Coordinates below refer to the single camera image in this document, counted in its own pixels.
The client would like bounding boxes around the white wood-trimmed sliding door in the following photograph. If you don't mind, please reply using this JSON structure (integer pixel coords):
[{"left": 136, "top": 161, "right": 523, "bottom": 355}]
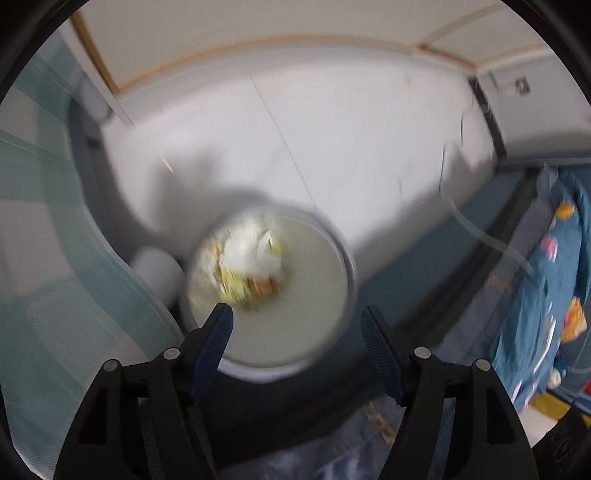
[{"left": 69, "top": 0, "right": 556, "bottom": 94}]

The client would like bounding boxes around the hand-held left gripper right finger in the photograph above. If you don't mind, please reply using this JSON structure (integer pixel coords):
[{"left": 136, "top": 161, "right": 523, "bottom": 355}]
[{"left": 360, "top": 305, "right": 539, "bottom": 480}]

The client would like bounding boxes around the blue-grey bed frame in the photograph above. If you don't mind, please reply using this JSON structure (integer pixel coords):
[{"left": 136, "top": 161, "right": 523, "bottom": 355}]
[{"left": 358, "top": 157, "right": 591, "bottom": 370}]

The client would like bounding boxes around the yellow plastic packet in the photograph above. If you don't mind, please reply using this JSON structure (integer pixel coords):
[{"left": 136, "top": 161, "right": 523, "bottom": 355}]
[{"left": 194, "top": 231, "right": 288, "bottom": 308}]

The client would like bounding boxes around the brown snack packet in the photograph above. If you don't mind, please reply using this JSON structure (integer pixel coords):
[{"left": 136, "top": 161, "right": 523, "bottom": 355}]
[{"left": 249, "top": 275, "right": 281, "bottom": 297}]

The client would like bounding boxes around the white round bin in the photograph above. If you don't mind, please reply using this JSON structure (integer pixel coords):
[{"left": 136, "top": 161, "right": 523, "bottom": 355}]
[{"left": 178, "top": 203, "right": 359, "bottom": 382}]

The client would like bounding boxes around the teal checked tablecloth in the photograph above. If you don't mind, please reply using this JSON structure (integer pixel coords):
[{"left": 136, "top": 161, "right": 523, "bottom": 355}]
[{"left": 0, "top": 32, "right": 186, "bottom": 462}]

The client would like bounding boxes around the blue floral quilt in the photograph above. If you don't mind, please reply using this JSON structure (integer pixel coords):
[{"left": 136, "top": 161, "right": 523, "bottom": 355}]
[{"left": 488, "top": 167, "right": 591, "bottom": 409}]

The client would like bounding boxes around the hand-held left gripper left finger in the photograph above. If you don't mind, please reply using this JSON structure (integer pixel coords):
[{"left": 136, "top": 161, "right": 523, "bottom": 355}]
[{"left": 53, "top": 303, "right": 235, "bottom": 480}]

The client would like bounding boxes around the white charger cable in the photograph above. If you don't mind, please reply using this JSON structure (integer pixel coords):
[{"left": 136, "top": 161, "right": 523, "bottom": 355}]
[{"left": 397, "top": 69, "right": 533, "bottom": 278}]

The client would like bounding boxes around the white tissue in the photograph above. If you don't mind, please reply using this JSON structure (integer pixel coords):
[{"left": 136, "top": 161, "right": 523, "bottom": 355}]
[{"left": 220, "top": 222, "right": 284, "bottom": 278}]

